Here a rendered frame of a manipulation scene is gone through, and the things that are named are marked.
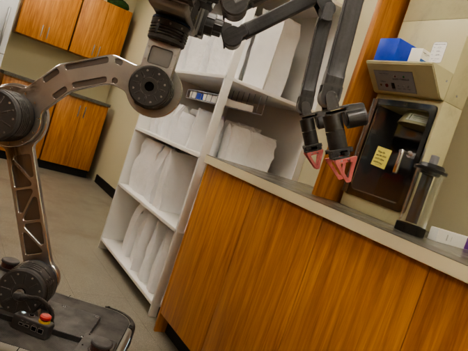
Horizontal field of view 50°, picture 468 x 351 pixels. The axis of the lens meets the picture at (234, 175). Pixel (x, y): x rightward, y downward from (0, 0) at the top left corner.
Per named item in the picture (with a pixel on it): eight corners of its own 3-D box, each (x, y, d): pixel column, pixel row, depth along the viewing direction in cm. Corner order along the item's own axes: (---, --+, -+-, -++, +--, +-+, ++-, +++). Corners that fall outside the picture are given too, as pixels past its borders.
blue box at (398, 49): (389, 69, 198) (397, 47, 198) (409, 70, 190) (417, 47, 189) (372, 60, 193) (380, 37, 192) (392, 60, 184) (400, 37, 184)
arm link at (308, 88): (317, 7, 201) (323, 0, 190) (331, 10, 201) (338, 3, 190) (293, 112, 204) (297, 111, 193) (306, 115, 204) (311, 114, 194)
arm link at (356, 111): (318, 94, 154) (324, 92, 145) (355, 86, 154) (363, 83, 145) (326, 132, 155) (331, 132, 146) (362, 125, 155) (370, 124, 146)
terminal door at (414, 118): (344, 191, 204) (377, 98, 201) (401, 213, 178) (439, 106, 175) (342, 191, 203) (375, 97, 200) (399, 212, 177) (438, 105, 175)
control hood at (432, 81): (377, 93, 202) (385, 69, 201) (444, 101, 174) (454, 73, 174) (357, 83, 196) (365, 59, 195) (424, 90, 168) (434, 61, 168)
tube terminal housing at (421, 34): (379, 214, 218) (439, 44, 213) (441, 239, 191) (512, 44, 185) (339, 203, 205) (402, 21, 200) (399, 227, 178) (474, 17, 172)
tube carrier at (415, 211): (408, 228, 173) (429, 169, 172) (432, 237, 164) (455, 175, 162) (386, 221, 168) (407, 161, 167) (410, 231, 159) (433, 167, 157)
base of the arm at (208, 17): (198, 38, 200) (207, 10, 199) (217, 45, 201) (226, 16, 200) (196, 34, 192) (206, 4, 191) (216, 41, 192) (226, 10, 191)
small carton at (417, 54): (414, 68, 185) (419, 52, 184) (425, 69, 181) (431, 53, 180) (406, 63, 182) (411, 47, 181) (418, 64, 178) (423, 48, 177)
